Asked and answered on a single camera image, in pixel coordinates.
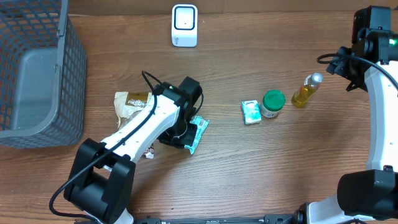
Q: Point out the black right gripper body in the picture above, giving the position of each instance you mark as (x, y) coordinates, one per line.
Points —
(339, 62)

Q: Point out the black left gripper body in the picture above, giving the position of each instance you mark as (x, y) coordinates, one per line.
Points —
(180, 135)

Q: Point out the dark grey plastic basket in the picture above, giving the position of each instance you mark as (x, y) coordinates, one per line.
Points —
(43, 75)

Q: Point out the tissue pack white green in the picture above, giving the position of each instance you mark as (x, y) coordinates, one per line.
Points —
(251, 112)

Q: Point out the brown snack bag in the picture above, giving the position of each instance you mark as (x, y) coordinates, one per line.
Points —
(127, 105)

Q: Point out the green lid jar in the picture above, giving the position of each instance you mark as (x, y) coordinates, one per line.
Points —
(272, 103)

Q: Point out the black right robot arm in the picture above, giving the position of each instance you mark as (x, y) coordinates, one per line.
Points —
(371, 65)

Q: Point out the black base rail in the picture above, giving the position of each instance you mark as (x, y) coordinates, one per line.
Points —
(217, 220)

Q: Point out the yellow oil bottle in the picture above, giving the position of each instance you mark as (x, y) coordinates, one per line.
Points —
(308, 88)

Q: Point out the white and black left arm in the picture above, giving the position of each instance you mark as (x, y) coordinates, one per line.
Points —
(102, 174)

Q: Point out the teal snack packet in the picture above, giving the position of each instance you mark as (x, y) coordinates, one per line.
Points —
(201, 124)

